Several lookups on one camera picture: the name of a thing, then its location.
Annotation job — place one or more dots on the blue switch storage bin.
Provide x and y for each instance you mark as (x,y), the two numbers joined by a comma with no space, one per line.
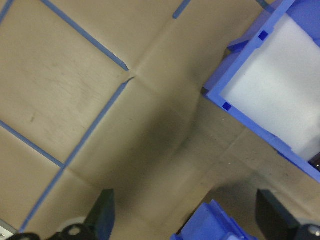
(207,225)

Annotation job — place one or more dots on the blue battery storage bin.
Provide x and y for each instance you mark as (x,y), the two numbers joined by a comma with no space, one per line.
(252,126)

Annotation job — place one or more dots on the black cylindrical battery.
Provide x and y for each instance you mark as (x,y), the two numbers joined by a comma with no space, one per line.
(314,162)

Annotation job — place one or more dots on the white foam bin liner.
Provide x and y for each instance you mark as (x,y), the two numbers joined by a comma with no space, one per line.
(275,87)

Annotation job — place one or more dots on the white square base plate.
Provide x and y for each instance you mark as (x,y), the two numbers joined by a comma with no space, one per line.
(6,226)

